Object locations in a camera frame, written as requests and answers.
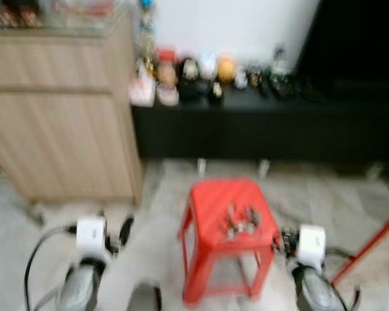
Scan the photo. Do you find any bunch of metal keys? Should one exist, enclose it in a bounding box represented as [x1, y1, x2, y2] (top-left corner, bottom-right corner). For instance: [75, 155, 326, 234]
[222, 202, 262, 240]

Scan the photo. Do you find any red plastic stool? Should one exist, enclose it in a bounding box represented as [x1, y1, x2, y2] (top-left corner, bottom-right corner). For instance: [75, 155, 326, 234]
[178, 178, 279, 305]

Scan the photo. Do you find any black low tv bench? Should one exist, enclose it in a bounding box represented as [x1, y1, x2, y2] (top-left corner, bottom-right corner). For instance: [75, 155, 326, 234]
[130, 79, 389, 165]

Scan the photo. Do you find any light wooden cabinet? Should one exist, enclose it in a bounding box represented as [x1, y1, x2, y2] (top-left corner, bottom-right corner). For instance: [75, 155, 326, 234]
[0, 12, 145, 205]

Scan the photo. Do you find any pink white box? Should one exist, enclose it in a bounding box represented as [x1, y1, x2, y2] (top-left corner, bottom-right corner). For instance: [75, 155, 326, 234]
[129, 61, 158, 108]

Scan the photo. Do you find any round pink tin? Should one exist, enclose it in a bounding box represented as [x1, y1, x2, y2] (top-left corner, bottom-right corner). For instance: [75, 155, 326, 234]
[156, 83, 181, 107]

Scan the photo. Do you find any dark small ornament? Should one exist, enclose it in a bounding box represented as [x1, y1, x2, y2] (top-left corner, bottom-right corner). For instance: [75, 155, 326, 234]
[247, 63, 298, 100]

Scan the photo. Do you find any small white figurine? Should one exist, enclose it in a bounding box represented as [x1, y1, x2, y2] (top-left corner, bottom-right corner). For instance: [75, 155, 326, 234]
[233, 67, 249, 90]

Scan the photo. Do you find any red lid jar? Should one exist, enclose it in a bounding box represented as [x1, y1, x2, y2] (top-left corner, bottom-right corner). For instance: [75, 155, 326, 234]
[156, 46, 180, 86]

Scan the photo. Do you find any black doll figurine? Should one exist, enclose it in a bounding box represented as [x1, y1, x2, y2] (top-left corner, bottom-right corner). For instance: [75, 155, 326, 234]
[178, 56, 206, 102]

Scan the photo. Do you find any clear bottle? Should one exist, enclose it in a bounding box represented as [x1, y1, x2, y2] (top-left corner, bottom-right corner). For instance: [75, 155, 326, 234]
[272, 43, 290, 76]

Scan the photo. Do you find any orange figurine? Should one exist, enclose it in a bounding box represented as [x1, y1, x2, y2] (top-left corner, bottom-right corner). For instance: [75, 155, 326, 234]
[217, 53, 238, 84]

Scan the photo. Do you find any tall blue gold ornament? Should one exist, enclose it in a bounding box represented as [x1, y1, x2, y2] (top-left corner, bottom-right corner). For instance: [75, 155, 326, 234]
[137, 0, 158, 67]

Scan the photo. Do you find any black television screen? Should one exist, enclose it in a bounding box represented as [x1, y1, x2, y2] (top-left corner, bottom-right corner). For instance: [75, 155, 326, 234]
[294, 0, 389, 86]

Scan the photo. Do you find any red brown cabinet ornament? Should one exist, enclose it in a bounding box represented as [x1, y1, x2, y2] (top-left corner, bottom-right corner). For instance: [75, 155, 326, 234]
[0, 0, 45, 29]

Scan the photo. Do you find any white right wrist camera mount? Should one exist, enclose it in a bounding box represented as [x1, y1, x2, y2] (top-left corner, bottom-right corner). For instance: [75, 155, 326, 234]
[296, 224, 327, 268]

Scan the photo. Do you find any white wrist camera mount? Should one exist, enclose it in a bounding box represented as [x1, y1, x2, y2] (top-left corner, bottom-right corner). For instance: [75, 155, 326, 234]
[75, 216, 108, 260]
[296, 224, 327, 268]

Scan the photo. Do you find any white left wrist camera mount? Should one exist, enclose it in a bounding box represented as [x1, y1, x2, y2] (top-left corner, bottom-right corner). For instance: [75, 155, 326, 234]
[75, 216, 108, 260]

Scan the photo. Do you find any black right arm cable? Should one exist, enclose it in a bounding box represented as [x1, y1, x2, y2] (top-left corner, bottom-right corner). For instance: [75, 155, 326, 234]
[324, 248, 362, 309]

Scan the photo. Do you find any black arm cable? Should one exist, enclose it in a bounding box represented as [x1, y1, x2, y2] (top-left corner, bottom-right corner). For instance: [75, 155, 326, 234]
[324, 248, 362, 309]
[23, 223, 78, 311]

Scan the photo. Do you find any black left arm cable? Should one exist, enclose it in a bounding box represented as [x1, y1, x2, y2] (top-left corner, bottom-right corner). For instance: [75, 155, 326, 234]
[23, 223, 78, 311]

